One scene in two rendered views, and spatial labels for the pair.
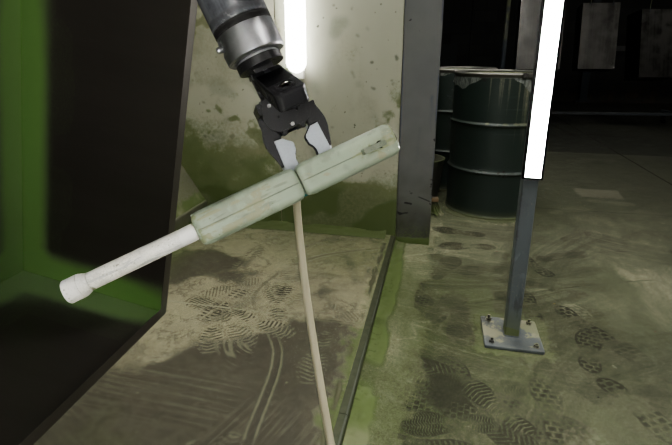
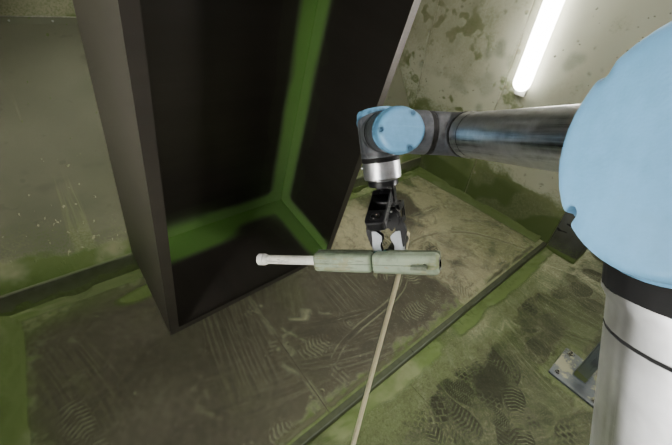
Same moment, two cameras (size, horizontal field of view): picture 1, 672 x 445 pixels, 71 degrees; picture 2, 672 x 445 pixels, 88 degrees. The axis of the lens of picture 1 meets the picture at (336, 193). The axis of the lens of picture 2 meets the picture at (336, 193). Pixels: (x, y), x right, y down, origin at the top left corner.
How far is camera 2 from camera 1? 0.46 m
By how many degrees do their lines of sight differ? 35
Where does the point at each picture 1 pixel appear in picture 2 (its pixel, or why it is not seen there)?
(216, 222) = (322, 263)
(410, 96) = not seen: hidden behind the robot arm
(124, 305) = (312, 241)
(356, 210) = (523, 211)
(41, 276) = (286, 206)
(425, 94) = not seen: hidden behind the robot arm
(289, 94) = (372, 225)
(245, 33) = (372, 170)
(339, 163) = (395, 265)
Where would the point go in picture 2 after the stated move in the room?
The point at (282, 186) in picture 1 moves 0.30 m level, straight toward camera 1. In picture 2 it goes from (360, 262) to (278, 359)
